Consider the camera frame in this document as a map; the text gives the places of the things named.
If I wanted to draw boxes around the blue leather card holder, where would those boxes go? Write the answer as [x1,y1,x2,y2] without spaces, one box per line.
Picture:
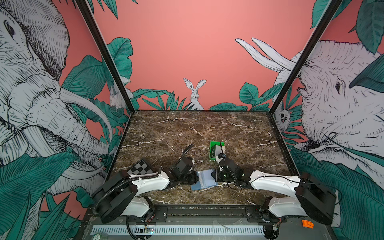
[191,169,218,191]

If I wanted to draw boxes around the green plastic card tray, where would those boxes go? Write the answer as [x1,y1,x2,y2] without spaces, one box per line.
[209,141,225,161]

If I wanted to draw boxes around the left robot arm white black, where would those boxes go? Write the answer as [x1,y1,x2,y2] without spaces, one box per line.
[92,157,199,224]

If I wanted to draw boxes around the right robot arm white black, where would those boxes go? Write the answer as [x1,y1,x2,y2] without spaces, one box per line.
[212,153,337,225]

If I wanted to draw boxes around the black white checkerboard plate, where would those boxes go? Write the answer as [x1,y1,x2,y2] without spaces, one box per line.
[127,159,154,175]

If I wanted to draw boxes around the green lit circuit board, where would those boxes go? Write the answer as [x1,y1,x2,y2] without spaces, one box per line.
[145,228,155,235]

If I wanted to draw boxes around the orange connector clip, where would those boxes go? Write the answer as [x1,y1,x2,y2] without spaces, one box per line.
[302,220,314,229]

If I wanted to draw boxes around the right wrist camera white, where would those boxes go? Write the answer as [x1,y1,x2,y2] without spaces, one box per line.
[216,153,226,170]

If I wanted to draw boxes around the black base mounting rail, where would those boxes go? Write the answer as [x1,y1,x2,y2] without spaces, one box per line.
[91,205,307,225]

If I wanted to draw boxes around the white slotted cable duct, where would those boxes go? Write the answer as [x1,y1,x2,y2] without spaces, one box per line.
[90,225,264,236]

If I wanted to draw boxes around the black left frame post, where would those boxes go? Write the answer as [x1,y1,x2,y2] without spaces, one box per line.
[76,0,135,115]

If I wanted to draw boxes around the black frame post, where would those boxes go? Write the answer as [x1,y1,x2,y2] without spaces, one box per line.
[269,0,342,115]
[76,0,135,115]

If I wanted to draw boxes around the black right frame post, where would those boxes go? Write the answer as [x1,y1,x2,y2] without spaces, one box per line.
[269,0,342,115]

